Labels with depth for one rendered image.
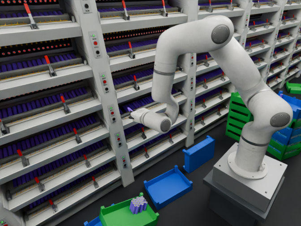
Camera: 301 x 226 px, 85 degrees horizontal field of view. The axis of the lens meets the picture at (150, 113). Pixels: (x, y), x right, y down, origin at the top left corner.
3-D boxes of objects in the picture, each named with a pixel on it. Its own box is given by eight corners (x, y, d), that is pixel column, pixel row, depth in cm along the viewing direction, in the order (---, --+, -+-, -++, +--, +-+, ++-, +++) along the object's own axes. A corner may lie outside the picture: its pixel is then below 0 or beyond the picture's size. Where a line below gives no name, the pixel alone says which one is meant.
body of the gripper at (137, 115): (154, 108, 89) (143, 105, 98) (138, 115, 85) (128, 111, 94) (156, 121, 92) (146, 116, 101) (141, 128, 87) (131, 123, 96)
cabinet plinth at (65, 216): (230, 117, 202) (230, 113, 199) (19, 248, 99) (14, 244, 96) (218, 112, 214) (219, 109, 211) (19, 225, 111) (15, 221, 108)
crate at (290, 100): (317, 113, 121) (321, 103, 117) (296, 119, 117) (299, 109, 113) (278, 98, 147) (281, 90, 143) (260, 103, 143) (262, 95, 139)
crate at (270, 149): (299, 154, 140) (302, 146, 136) (280, 160, 136) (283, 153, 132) (268, 135, 166) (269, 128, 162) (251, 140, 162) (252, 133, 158)
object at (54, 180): (115, 158, 116) (115, 148, 106) (12, 212, 87) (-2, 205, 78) (103, 138, 127) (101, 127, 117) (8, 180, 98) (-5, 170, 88)
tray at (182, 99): (186, 102, 139) (189, 93, 133) (122, 130, 111) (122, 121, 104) (170, 89, 150) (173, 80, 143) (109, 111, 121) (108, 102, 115)
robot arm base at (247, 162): (274, 166, 86) (285, 138, 77) (256, 186, 77) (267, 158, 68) (238, 147, 100) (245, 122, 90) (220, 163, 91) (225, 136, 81)
